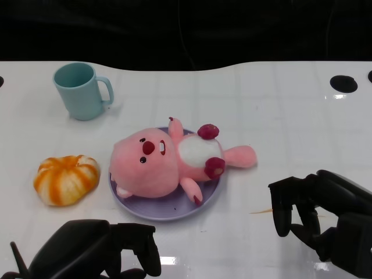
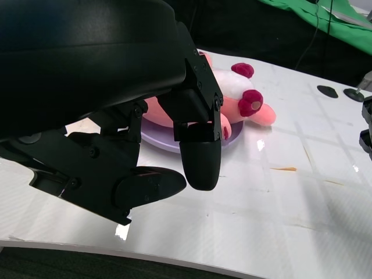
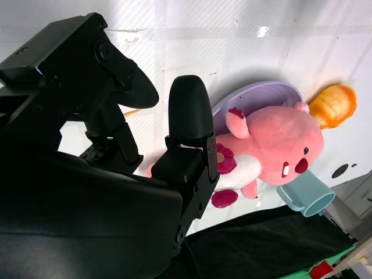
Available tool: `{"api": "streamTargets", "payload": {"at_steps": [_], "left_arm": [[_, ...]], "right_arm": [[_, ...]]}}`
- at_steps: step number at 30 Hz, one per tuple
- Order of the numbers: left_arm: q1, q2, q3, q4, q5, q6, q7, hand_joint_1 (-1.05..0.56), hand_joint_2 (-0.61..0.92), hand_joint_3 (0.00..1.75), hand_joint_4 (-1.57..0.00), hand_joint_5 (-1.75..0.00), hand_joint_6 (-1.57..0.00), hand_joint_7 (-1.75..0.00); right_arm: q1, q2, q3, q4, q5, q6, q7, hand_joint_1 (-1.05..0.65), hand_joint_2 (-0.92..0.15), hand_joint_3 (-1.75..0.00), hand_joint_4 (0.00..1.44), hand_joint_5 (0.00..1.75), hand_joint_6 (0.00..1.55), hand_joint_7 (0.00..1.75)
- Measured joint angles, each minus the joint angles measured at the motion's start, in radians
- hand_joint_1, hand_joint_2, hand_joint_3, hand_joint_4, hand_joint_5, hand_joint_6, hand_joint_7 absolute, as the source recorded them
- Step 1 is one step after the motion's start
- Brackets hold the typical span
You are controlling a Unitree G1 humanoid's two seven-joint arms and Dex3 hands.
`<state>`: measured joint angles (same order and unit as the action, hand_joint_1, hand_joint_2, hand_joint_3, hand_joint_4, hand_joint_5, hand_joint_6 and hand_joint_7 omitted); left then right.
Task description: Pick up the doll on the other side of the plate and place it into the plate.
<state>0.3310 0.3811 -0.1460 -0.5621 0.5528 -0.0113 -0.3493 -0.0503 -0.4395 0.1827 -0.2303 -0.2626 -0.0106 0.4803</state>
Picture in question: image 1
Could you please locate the teal plastic mug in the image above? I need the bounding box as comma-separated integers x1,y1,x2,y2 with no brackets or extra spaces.
52,62,115,121

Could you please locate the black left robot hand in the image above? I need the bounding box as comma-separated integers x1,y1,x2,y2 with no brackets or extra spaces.
27,219,162,279

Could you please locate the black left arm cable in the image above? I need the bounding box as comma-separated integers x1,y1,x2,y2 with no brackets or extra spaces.
0,241,30,279

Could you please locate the lavender plastic plate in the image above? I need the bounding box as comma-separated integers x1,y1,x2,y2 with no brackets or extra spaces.
108,126,224,223

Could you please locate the pink plush beaver doll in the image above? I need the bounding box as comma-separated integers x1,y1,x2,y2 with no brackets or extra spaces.
109,116,258,206

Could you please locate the orange striped pumpkin toy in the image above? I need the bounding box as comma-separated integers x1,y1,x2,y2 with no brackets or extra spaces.
33,155,101,207

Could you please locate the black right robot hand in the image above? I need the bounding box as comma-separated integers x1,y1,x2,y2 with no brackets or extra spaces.
267,170,372,276

